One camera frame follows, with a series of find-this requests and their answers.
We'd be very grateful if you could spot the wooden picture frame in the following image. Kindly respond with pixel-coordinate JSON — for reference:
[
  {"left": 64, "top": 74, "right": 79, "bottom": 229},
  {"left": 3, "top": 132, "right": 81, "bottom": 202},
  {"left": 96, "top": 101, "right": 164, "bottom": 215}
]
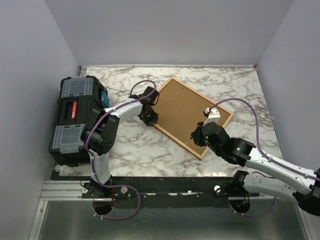
[{"left": 149, "top": 76, "right": 235, "bottom": 161}]

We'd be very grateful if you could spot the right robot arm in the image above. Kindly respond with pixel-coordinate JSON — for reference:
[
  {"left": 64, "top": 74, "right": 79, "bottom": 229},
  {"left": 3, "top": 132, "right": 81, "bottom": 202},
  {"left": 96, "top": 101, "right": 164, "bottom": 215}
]
[{"left": 190, "top": 122, "right": 320, "bottom": 216}]

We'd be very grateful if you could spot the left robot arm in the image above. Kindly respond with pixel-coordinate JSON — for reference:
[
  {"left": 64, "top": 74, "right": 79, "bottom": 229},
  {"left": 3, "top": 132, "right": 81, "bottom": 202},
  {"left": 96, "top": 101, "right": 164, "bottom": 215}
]
[{"left": 80, "top": 86, "right": 160, "bottom": 198}]

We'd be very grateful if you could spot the black toolbox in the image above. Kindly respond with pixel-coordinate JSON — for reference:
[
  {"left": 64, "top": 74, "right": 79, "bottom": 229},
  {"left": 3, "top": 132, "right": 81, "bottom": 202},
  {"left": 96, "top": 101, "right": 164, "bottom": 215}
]
[{"left": 48, "top": 75, "right": 110, "bottom": 167}]

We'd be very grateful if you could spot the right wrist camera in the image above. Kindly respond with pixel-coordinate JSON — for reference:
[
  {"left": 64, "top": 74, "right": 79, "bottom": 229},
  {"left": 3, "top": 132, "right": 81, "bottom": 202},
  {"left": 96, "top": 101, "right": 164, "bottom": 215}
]
[{"left": 203, "top": 107, "right": 221, "bottom": 125}]

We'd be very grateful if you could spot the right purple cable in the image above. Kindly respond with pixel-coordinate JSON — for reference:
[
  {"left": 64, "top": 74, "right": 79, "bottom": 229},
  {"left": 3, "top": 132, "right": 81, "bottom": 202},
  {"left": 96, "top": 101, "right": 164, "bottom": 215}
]
[{"left": 204, "top": 97, "right": 320, "bottom": 218}]

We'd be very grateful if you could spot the aluminium extrusion rail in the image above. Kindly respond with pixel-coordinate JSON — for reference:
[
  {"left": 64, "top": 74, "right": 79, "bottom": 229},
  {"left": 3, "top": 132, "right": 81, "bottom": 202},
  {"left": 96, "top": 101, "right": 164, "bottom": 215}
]
[{"left": 39, "top": 180, "right": 90, "bottom": 201}]

